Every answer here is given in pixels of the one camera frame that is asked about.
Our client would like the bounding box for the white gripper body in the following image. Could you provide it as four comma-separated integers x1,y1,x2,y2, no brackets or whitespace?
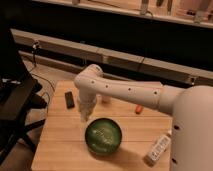
77,97,97,121

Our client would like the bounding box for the white plastic bottle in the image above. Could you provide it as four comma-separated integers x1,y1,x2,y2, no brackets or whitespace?
144,131,171,167

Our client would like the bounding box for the small orange object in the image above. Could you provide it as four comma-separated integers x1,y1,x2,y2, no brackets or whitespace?
135,105,143,114

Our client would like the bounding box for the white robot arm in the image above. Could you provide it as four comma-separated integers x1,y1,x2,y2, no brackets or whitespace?
74,64,213,171

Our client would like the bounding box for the black chair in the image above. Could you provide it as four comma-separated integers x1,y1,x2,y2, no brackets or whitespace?
0,12,47,166

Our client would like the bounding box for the green ceramic bowl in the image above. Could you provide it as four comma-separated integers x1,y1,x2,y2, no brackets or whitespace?
85,118,122,156

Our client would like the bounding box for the black rectangular block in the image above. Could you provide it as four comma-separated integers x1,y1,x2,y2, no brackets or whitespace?
65,91,75,109

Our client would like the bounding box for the black floor cable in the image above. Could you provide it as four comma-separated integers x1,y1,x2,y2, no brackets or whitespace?
20,54,56,116

